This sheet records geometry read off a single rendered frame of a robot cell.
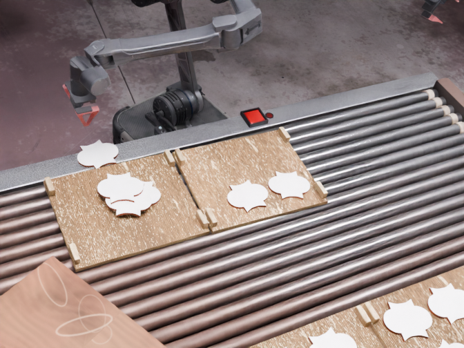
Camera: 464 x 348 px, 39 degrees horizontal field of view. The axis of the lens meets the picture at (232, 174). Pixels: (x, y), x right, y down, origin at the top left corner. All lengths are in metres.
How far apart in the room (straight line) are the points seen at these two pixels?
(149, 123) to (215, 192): 1.28
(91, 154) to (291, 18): 2.73
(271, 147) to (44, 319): 1.00
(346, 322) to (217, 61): 2.55
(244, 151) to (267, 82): 1.85
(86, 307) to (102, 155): 0.65
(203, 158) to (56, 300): 0.74
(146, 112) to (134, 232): 1.48
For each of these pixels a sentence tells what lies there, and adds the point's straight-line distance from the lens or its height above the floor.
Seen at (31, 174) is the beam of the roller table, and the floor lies 0.92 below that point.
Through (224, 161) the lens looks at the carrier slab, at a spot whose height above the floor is 0.94.
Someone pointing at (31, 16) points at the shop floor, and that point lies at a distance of 4.45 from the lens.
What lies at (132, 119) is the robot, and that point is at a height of 0.24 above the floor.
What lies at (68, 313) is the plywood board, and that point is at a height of 1.04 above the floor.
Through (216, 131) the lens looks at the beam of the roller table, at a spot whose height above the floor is 0.92.
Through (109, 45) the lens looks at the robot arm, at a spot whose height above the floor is 1.34.
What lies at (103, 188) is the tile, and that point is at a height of 0.97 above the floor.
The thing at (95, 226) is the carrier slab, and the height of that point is 0.94.
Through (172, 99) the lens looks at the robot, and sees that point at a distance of 3.21.
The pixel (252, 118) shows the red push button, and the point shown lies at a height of 0.93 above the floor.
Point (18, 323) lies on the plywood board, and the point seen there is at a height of 1.04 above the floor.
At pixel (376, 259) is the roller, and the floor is 0.92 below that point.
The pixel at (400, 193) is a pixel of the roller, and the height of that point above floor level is 0.92.
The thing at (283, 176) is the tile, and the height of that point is 0.95.
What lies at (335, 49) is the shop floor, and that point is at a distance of 4.50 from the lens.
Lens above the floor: 2.50
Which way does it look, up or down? 46 degrees down
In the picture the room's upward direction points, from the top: 11 degrees clockwise
